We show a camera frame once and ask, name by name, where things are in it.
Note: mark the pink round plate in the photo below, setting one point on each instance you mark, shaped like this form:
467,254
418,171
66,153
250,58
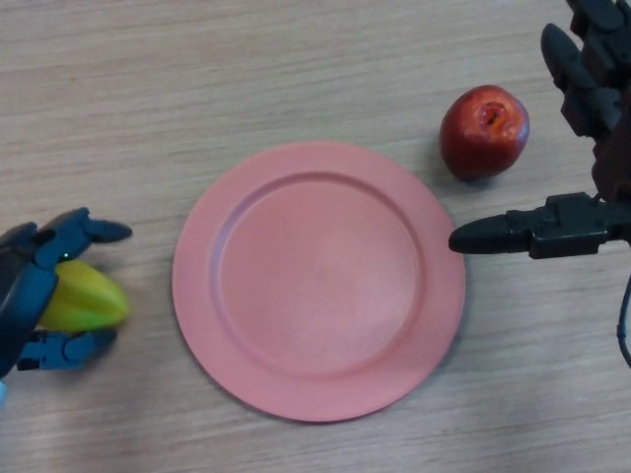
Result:
320,276

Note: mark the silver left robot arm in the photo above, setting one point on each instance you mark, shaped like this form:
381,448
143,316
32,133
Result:
2,394

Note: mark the yellow starfruit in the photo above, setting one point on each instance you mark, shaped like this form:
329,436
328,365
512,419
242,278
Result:
89,300

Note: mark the red apple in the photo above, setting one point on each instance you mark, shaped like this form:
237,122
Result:
478,138

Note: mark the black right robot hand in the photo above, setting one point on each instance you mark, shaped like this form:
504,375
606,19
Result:
567,231

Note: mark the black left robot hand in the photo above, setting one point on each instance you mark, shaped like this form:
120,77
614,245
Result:
24,286

